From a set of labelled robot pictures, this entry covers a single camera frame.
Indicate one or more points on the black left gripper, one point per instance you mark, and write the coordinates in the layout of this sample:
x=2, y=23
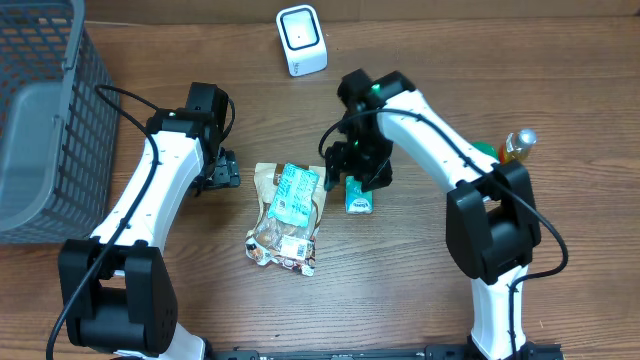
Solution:
x=228, y=173

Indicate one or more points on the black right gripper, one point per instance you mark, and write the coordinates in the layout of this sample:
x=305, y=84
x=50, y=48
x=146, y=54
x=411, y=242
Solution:
x=360, y=163

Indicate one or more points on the teal white tissue pack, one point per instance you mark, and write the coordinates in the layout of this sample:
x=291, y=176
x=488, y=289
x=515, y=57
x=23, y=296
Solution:
x=357, y=201

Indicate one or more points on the teal white snack packet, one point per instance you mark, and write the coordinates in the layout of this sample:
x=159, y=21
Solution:
x=292, y=203

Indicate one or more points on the brown white snack packet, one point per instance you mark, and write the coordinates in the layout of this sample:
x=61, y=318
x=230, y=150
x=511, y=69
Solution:
x=272, y=241

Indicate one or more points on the green lid white jar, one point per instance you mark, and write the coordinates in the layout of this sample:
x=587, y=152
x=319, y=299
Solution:
x=487, y=149

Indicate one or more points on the yellow juice bottle silver cap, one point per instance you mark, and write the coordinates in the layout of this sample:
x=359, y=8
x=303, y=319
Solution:
x=517, y=146

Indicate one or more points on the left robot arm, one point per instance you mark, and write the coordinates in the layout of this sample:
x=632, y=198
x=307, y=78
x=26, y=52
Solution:
x=117, y=293

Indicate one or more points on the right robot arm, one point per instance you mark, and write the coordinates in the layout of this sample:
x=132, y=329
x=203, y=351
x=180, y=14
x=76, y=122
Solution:
x=491, y=228

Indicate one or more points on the white barcode scanner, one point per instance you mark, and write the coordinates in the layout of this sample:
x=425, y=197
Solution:
x=302, y=40

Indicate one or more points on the grey plastic mesh basket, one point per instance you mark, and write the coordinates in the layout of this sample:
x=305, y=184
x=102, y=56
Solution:
x=57, y=136

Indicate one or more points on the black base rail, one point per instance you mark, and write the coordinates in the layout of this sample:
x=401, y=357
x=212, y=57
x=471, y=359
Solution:
x=345, y=354

